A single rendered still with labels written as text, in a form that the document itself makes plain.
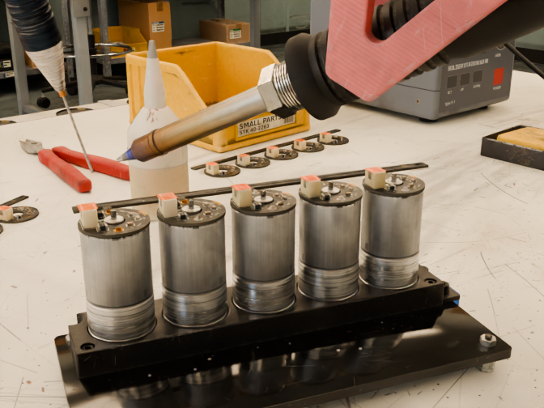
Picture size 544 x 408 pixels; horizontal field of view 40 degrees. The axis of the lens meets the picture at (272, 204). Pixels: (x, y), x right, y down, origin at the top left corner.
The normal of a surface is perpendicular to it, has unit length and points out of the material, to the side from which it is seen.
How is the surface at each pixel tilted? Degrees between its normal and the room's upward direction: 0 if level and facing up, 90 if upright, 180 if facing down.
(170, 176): 90
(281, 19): 90
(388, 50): 99
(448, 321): 0
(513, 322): 0
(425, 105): 90
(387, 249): 90
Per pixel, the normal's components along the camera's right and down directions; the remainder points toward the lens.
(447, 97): 0.66, 0.27
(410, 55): -0.47, 0.45
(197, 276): 0.24, 0.34
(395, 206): -0.11, 0.35
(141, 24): -0.72, 0.26
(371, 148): 0.00, -0.93
